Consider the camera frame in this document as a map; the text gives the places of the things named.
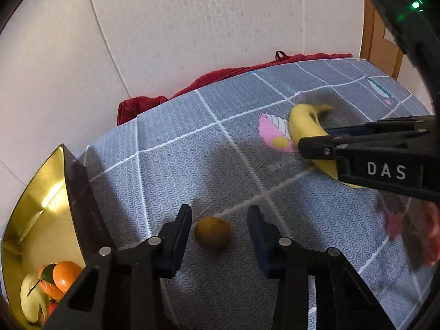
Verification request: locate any pale green fruit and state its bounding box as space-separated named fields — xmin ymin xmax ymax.
xmin=20 ymin=272 xmax=49 ymax=323

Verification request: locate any beige longan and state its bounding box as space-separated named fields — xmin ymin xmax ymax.
xmin=194 ymin=216 xmax=232 ymax=250

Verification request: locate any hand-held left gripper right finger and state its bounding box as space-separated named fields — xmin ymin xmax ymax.
xmin=247 ymin=205 xmax=392 ymax=330

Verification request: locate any gold metal tin box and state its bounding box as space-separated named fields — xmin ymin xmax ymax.
xmin=0 ymin=143 xmax=117 ymax=330

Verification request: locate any leafy-stemmed orange mandarin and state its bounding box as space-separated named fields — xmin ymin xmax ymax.
xmin=37 ymin=263 xmax=57 ymax=291

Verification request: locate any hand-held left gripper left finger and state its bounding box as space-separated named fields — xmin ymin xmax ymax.
xmin=43 ymin=204 xmax=192 ymax=330

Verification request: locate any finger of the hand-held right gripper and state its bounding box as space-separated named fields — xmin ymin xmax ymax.
xmin=325 ymin=115 xmax=440 ymax=136
xmin=298 ymin=131 xmax=440 ymax=202

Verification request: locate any large yellow banana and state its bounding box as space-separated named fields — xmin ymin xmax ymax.
xmin=288 ymin=103 xmax=367 ymax=189

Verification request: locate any dark red cloth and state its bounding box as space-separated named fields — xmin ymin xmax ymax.
xmin=117 ymin=51 xmax=353 ymax=127

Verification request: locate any person's right hand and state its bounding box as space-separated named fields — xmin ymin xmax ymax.
xmin=423 ymin=203 xmax=440 ymax=268

